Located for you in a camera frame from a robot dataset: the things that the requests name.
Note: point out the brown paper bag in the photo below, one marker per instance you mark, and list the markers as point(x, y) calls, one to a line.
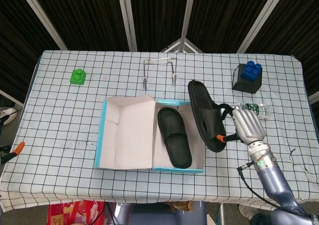
point(180, 206)

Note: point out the grey sneaker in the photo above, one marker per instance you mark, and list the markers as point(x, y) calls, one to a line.
point(246, 211)

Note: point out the black folding screen white frame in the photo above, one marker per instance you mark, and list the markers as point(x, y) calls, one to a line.
point(87, 16)

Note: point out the white triangular metal frame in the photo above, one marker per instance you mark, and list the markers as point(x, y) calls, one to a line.
point(174, 47)

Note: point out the clear plastic water bottle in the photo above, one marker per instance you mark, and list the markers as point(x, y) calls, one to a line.
point(251, 107)

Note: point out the black square holder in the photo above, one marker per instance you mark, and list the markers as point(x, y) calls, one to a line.
point(246, 86)

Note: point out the green toy building brick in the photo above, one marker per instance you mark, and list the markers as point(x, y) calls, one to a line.
point(77, 78)

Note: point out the light blue cardboard shoe box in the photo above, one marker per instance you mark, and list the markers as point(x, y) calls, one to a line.
point(134, 135)

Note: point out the red patterned bag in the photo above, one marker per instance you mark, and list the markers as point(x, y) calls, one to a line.
point(72, 212)

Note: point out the white black checkered tablecloth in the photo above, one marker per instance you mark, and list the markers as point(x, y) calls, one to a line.
point(62, 135)

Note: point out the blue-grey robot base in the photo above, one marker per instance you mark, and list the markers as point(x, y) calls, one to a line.
point(154, 217)

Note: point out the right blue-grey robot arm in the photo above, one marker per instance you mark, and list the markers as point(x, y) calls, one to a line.
point(271, 182)

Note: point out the blue toy building brick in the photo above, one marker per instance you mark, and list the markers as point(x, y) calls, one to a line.
point(251, 72)

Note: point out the white sneaker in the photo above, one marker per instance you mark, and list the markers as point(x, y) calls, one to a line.
point(7, 113)

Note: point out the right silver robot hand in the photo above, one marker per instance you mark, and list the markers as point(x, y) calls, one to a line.
point(249, 125)

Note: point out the black rubber slipper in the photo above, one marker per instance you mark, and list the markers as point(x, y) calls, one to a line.
point(202, 105)
point(172, 125)

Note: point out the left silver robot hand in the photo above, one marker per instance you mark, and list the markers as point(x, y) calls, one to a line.
point(18, 147)

